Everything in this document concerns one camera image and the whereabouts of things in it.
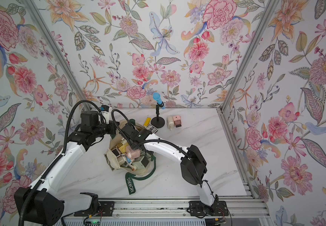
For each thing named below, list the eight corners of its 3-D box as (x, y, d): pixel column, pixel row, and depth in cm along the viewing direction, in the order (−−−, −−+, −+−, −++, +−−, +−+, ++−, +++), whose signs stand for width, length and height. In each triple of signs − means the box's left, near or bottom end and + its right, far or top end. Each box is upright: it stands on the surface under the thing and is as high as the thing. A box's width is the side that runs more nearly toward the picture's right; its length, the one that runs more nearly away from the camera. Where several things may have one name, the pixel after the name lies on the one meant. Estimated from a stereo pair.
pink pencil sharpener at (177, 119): (173, 127, 110) (173, 122, 105) (172, 120, 115) (173, 115, 109) (180, 127, 110) (181, 122, 105) (179, 120, 115) (180, 115, 109)
